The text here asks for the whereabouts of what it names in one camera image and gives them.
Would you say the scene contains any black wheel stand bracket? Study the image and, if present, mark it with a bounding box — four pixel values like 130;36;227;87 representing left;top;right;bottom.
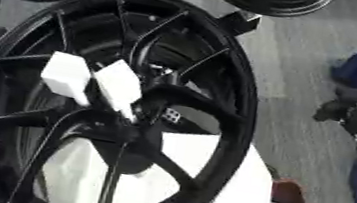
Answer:
213;6;264;41

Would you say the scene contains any black spoked wheel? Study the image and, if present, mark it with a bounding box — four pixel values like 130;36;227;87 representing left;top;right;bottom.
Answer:
0;0;274;203

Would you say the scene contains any white pin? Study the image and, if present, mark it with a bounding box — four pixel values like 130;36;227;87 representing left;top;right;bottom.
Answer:
35;49;100;109
85;55;149;125

